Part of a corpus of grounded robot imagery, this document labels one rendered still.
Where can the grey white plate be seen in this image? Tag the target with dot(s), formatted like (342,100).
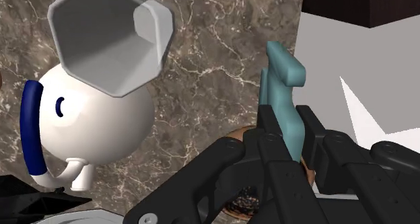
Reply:
(85,217)

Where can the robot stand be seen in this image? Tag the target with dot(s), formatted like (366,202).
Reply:
(361,2)

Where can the brown speckled round object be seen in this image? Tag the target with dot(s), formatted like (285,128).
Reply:
(242,203)

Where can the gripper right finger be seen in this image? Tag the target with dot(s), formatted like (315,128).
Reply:
(361,170)

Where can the black angular object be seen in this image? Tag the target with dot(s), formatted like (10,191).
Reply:
(23,200)

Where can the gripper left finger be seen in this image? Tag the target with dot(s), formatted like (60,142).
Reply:
(282,187)

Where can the teal angular object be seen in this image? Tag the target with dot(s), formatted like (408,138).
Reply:
(282,95)

